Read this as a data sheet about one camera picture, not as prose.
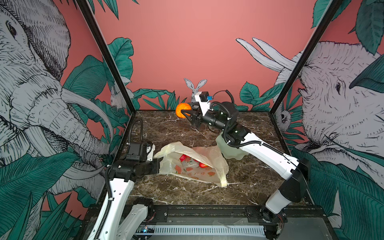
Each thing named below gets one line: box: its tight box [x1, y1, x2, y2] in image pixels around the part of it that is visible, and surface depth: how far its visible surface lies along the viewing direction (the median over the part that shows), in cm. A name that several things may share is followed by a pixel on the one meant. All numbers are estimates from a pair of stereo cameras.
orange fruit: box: [175, 103, 192, 119], surface depth 64 cm
